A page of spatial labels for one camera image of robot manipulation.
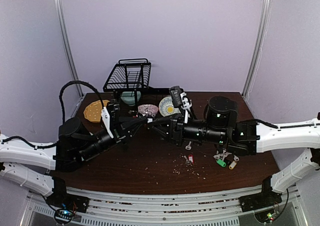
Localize key with red tag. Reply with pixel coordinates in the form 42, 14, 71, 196
183, 156, 194, 166

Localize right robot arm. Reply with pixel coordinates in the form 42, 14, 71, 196
147, 96, 320, 211

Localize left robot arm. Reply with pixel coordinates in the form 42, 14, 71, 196
0, 101, 148, 208

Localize pile of tagged keys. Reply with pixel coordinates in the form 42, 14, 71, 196
213, 149, 240, 170

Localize yellow daisy plate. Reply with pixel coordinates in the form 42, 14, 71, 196
158, 96, 180, 117

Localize pale green bowl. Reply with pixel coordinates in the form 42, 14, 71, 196
120, 91, 141, 106

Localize pink patterned bowl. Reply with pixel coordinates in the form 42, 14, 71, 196
137, 104, 159, 117

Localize yellow dotted plate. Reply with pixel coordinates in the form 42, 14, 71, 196
83, 100, 109, 123

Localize lone silver key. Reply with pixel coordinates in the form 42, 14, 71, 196
185, 141, 192, 151

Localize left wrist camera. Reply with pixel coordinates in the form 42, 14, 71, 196
101, 99, 120, 139

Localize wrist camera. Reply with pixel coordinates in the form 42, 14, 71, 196
101, 99, 120, 139
169, 86, 194, 124

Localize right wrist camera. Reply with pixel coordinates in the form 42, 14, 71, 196
169, 86, 194, 124

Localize black wire dish rack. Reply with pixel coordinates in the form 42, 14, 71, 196
102, 58, 189, 107

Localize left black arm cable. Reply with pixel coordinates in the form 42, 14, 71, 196
0, 80, 106, 149

